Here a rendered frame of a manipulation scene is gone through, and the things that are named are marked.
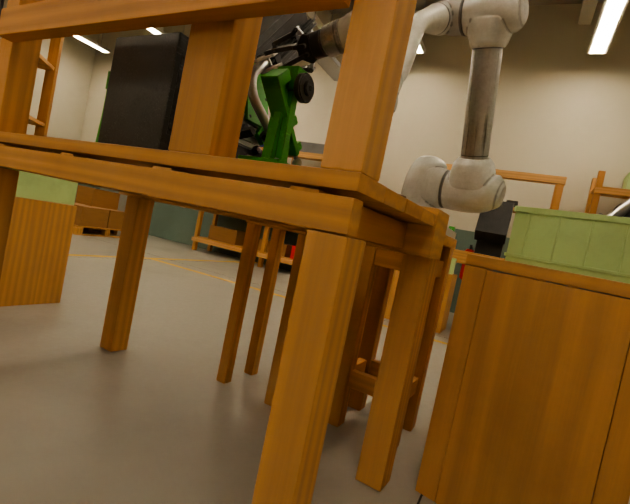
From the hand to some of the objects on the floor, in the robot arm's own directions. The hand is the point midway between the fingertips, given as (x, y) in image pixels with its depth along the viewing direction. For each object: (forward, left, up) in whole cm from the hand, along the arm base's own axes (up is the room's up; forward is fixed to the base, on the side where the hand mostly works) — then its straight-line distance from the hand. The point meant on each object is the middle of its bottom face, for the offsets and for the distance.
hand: (268, 62), depth 131 cm
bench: (-4, -16, -125) cm, 126 cm away
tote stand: (-72, +96, -120) cm, 170 cm away
